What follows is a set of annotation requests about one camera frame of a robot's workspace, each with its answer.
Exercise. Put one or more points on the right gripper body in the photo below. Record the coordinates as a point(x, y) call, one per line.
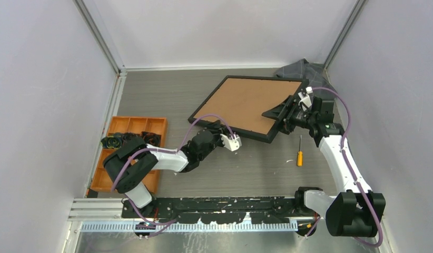
point(299, 118)

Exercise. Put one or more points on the black picture frame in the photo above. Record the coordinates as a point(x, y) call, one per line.
point(240, 101)

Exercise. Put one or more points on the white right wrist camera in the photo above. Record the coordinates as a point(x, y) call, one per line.
point(305, 101)

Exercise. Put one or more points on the grey checked cloth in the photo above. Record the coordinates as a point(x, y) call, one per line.
point(303, 69)

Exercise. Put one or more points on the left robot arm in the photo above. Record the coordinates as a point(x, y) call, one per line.
point(130, 164)

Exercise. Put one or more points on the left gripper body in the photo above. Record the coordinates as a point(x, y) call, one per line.
point(216, 141)

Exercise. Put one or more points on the orange wooden divided tray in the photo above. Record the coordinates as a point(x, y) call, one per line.
point(101, 182)

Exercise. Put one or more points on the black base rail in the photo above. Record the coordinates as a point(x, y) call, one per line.
point(227, 210)

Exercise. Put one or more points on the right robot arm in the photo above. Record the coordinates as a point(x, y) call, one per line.
point(357, 210)

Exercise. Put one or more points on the yellow handled screwdriver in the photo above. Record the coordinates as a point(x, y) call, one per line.
point(300, 153)

